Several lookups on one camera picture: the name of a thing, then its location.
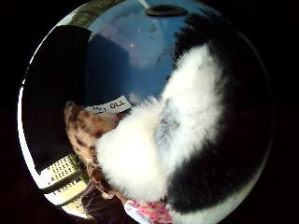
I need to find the black and white plush toy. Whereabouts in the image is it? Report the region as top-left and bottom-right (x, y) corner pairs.
(95, 12), (275, 224)

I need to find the leopard spotted plush toy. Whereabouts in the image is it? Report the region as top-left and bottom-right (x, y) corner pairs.
(64, 101), (133, 203)

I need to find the black round dish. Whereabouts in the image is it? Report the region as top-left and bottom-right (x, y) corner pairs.
(144, 4), (190, 18)

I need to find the white fabric label tag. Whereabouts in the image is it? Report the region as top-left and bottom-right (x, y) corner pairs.
(84, 95), (134, 115)

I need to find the pink spotted soft toy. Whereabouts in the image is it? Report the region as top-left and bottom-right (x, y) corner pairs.
(124, 200), (173, 224)

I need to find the large black box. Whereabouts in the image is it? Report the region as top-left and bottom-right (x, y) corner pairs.
(21, 25), (93, 173)

